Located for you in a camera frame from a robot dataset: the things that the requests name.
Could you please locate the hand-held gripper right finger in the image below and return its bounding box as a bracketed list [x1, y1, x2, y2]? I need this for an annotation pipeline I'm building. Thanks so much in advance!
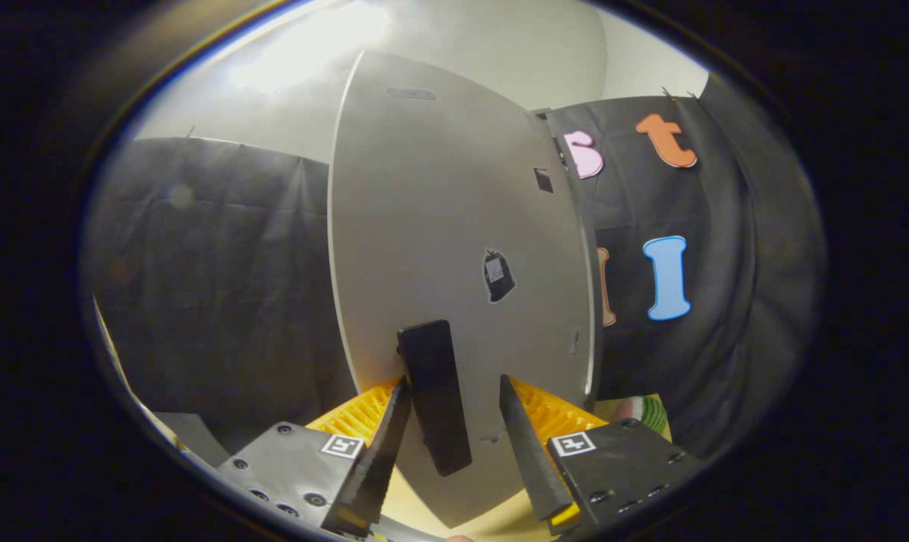
[498, 374, 707, 537]

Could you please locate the white shoe cabinet door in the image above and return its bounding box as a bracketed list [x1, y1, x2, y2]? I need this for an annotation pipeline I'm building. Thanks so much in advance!
[326, 49, 598, 530]

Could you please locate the black backdrop cloth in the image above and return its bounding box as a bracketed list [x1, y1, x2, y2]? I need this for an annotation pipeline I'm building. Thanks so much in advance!
[81, 72, 828, 460]

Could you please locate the grey shoe cabinet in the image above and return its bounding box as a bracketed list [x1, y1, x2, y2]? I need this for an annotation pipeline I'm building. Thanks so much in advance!
[533, 108, 603, 403]

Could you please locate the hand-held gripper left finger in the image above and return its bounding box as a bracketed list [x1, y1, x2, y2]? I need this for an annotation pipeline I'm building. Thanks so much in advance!
[217, 375, 413, 539]

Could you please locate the toy watermelon slice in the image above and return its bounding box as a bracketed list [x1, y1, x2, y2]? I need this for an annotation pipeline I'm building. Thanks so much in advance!
[612, 395, 670, 435]

